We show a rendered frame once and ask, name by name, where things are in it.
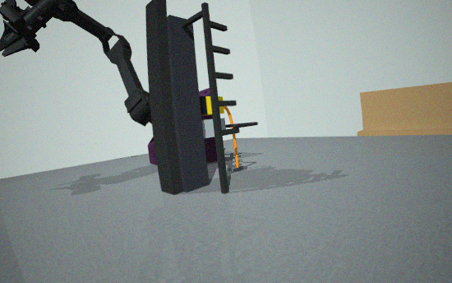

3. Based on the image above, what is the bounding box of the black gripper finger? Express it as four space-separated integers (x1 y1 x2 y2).
2 39 30 57
0 20 23 52

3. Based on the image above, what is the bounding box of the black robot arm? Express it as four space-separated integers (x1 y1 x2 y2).
25 0 152 126

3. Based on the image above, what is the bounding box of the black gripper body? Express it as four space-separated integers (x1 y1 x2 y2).
0 5 48 52

